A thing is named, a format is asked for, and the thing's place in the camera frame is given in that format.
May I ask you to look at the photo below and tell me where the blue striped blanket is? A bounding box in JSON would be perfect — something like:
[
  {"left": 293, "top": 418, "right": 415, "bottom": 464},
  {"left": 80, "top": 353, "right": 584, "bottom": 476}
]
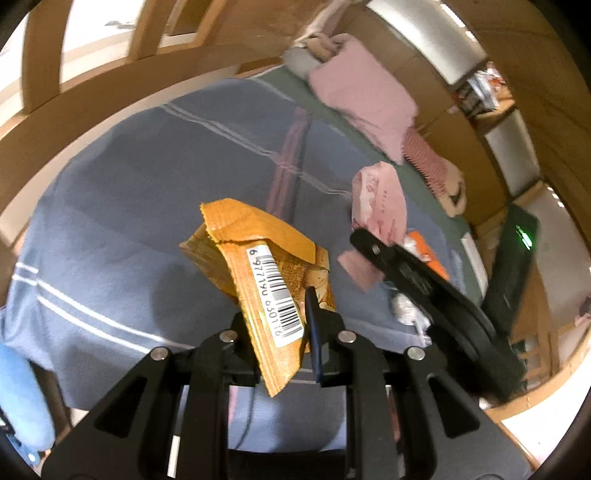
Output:
[{"left": 0, "top": 78, "right": 467, "bottom": 425}]

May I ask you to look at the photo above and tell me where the wooden bunk bed frame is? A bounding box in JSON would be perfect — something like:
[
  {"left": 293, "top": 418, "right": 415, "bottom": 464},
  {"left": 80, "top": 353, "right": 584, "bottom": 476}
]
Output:
[{"left": 0, "top": 0, "right": 591, "bottom": 480}]

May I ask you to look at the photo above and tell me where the grey pillow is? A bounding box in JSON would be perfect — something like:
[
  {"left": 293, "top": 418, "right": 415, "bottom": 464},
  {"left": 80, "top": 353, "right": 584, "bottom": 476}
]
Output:
[{"left": 281, "top": 45, "right": 325, "bottom": 80}]

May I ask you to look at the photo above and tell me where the blue seat cushion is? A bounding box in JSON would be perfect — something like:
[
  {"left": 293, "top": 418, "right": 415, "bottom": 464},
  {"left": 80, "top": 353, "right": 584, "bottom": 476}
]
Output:
[{"left": 0, "top": 344, "right": 57, "bottom": 463}]

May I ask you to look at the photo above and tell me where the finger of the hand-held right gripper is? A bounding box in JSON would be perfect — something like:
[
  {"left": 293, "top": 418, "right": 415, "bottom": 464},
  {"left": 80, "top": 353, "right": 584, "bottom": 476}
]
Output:
[{"left": 349, "top": 229, "right": 468, "bottom": 325}]

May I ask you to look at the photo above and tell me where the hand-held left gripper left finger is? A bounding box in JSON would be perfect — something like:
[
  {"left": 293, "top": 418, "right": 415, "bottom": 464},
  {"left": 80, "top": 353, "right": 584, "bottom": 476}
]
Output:
[{"left": 41, "top": 314, "right": 260, "bottom": 480}]

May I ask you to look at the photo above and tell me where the yellow-brown snack packet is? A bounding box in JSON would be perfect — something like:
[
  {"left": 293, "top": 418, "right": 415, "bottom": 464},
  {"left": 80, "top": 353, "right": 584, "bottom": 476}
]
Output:
[{"left": 179, "top": 198, "right": 337, "bottom": 398}]

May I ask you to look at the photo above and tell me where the pink pillow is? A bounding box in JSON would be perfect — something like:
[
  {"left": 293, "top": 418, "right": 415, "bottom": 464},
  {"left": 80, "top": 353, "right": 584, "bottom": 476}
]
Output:
[{"left": 307, "top": 36, "right": 419, "bottom": 163}]

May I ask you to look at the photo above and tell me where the pink packet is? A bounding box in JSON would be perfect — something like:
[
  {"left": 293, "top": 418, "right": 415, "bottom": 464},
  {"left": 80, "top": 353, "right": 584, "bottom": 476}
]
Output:
[{"left": 351, "top": 161, "right": 408, "bottom": 246}]

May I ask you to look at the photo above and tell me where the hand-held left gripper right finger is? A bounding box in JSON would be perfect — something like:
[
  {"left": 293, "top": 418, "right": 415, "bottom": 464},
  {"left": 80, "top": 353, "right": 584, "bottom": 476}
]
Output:
[{"left": 303, "top": 286, "right": 533, "bottom": 480}]

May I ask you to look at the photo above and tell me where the orange foil packet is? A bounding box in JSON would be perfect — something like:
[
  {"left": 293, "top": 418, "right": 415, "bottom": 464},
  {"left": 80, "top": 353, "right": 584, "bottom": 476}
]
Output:
[{"left": 405, "top": 231, "right": 450, "bottom": 280}]

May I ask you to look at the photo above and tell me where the striped plush toy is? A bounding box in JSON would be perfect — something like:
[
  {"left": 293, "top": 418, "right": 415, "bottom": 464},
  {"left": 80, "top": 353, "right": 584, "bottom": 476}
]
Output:
[{"left": 401, "top": 128, "right": 468, "bottom": 217}]

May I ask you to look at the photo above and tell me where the silver wrapper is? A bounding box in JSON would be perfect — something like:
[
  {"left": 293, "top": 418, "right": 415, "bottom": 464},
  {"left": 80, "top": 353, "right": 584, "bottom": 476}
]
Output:
[{"left": 392, "top": 293, "right": 431, "bottom": 334}]

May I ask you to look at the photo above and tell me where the frosted glass panel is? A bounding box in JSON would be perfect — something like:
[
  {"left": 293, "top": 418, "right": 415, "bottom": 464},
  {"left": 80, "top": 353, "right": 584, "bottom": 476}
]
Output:
[
  {"left": 367, "top": 0, "right": 489, "bottom": 86},
  {"left": 484, "top": 110, "right": 541, "bottom": 197}
]

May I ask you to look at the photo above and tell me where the wooden wall cabinet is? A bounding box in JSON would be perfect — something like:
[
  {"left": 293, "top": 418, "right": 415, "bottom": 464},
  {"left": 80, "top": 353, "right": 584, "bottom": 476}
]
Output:
[{"left": 332, "top": 0, "right": 555, "bottom": 232}]

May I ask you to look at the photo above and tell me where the stack of bags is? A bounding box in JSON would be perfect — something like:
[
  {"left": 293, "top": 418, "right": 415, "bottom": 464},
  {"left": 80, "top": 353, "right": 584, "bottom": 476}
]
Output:
[{"left": 456, "top": 64, "right": 509, "bottom": 117}]

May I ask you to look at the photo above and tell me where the pink paper piece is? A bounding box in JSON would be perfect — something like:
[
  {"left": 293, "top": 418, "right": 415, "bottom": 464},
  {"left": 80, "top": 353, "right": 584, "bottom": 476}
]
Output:
[{"left": 337, "top": 249, "right": 385, "bottom": 292}]

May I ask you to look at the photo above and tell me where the flat white board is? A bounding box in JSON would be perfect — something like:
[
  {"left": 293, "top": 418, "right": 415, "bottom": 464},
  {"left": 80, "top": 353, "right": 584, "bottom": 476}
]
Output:
[{"left": 461, "top": 232, "right": 489, "bottom": 300}]

